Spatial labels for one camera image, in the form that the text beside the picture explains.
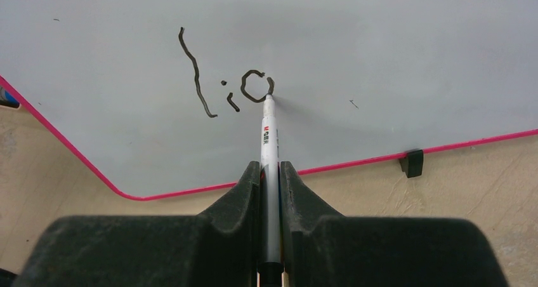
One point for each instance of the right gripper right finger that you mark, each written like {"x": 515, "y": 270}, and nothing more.
{"x": 322, "y": 247}

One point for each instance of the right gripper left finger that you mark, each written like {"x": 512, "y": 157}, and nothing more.
{"x": 217, "y": 247}

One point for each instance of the white whiteboard marker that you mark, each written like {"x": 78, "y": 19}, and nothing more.
{"x": 270, "y": 266}

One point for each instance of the pink-framed whiteboard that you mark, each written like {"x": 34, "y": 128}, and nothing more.
{"x": 161, "y": 97}

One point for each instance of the left black whiteboard foot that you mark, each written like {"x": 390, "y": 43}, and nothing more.
{"x": 412, "y": 163}

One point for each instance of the blue small item in tray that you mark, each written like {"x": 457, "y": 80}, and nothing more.
{"x": 8, "y": 100}

